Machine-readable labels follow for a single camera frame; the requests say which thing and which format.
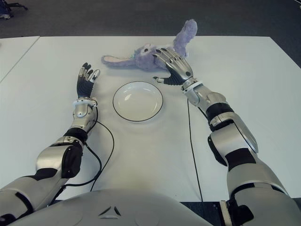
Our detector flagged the purple plush bunny doll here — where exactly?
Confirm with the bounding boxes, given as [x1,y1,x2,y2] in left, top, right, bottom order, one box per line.
[101,20,198,73]

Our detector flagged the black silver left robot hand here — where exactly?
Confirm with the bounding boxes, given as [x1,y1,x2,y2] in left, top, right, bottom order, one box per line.
[75,62,102,98]

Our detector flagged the black office chair base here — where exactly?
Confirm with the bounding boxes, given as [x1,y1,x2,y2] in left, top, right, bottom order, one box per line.
[6,2,28,11]

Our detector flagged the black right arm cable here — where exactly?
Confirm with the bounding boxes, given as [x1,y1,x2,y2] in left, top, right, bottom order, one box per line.
[187,98,204,202]

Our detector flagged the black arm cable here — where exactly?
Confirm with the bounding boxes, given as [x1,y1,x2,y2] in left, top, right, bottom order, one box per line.
[187,98,204,202]
[62,120,115,192]

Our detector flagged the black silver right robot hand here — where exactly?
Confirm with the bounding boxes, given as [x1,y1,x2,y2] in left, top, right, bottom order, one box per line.
[152,48,197,87]

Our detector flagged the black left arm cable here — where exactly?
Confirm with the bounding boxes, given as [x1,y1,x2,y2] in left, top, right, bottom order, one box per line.
[62,120,115,192]

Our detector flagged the blue trouser leg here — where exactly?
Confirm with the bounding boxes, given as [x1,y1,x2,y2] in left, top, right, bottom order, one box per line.
[0,0,11,16]

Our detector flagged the white plate black rim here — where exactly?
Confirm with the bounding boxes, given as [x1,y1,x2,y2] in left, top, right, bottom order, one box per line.
[112,81,164,123]

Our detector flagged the grey robot torso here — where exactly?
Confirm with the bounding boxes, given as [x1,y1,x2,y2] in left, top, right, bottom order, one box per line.
[14,188,212,226]

